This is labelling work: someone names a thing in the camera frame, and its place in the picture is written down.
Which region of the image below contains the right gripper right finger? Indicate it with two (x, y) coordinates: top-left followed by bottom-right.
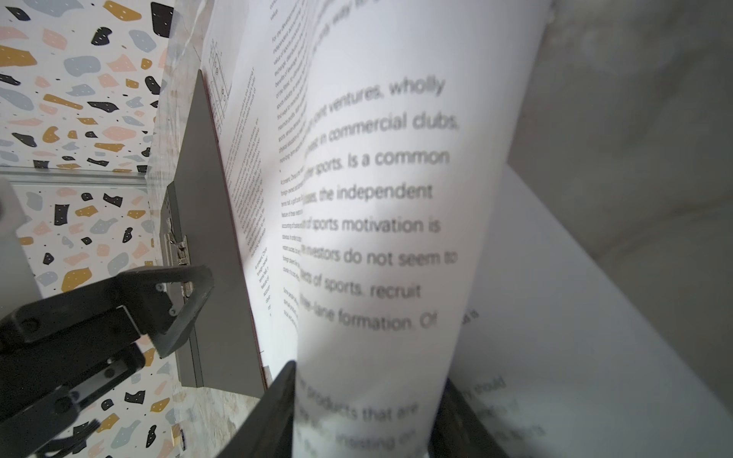
(428, 380), (509, 458)

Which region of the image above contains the printed paper sheet top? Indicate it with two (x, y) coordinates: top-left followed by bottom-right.
(272, 1), (550, 457)

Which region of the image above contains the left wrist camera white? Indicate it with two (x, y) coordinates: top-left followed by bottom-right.
(0, 177), (42, 318)

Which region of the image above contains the printed paper sheet with diagram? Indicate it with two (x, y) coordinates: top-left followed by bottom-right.
(202, 1), (309, 376)

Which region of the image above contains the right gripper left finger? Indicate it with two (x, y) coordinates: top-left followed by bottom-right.
(218, 361), (297, 458)

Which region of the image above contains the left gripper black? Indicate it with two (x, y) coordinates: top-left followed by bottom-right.
(1, 266), (214, 458)

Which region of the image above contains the printed paper sheet bottom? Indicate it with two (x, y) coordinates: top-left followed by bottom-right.
(450, 169), (732, 457)

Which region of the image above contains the orange folder black inside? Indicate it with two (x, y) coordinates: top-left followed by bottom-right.
(160, 76), (266, 398)

